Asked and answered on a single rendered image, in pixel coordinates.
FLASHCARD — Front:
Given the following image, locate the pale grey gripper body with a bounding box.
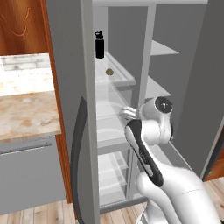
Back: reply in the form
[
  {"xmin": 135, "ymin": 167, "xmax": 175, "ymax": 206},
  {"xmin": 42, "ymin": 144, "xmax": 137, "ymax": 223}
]
[{"xmin": 119, "ymin": 106, "xmax": 138, "ymax": 121}]

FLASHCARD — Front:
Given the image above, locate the white fridge shelf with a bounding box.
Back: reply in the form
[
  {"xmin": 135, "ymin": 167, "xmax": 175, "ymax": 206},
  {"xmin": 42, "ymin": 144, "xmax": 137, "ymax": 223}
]
[{"xmin": 94, "ymin": 52, "xmax": 137, "ymax": 88}]

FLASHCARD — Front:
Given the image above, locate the clear fridge drawer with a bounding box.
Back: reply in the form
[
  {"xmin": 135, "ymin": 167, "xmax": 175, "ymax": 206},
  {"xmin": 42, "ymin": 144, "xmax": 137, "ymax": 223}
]
[{"xmin": 97, "ymin": 150, "xmax": 130, "ymax": 207}]

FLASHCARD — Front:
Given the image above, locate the grey fridge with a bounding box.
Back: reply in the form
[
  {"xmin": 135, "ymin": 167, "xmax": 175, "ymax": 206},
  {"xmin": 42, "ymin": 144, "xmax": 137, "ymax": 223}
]
[{"xmin": 92, "ymin": 0, "xmax": 208, "ymax": 215}]

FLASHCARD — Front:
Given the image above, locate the grey fridge door with shelves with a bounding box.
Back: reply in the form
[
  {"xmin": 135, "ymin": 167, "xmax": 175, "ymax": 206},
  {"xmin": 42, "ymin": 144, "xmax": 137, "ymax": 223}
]
[{"xmin": 144, "ymin": 0, "xmax": 224, "ymax": 179}]

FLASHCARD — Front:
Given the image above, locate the grey drawer front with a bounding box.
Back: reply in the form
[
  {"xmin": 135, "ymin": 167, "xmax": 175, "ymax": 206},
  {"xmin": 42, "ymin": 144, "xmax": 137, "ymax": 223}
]
[{"xmin": 0, "ymin": 135, "xmax": 68, "ymax": 216}]

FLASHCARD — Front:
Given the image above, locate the black water bottle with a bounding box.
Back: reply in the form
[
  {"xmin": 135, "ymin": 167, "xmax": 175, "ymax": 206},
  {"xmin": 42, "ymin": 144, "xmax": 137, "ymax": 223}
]
[{"xmin": 94, "ymin": 30, "xmax": 106, "ymax": 60}]

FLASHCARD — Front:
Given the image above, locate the dark curved fridge door handle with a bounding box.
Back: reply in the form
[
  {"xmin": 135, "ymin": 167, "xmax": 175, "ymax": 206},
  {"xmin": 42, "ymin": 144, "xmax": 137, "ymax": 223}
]
[{"xmin": 69, "ymin": 95, "xmax": 88, "ymax": 224}]

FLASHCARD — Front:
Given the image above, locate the grey fridge door, curved handle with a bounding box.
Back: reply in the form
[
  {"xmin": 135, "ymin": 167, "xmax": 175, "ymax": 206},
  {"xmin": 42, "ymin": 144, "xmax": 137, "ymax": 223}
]
[{"xmin": 45, "ymin": 0, "xmax": 101, "ymax": 224}]

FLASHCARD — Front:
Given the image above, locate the grey drawer handle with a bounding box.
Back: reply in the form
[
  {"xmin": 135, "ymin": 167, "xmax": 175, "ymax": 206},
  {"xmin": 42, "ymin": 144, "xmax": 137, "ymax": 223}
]
[{"xmin": 0, "ymin": 142, "xmax": 53, "ymax": 156}]

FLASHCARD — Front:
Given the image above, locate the wooden wall cupboard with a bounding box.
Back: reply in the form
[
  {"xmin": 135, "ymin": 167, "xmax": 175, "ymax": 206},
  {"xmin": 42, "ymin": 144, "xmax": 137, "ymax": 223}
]
[{"xmin": 0, "ymin": 0, "xmax": 49, "ymax": 57}]

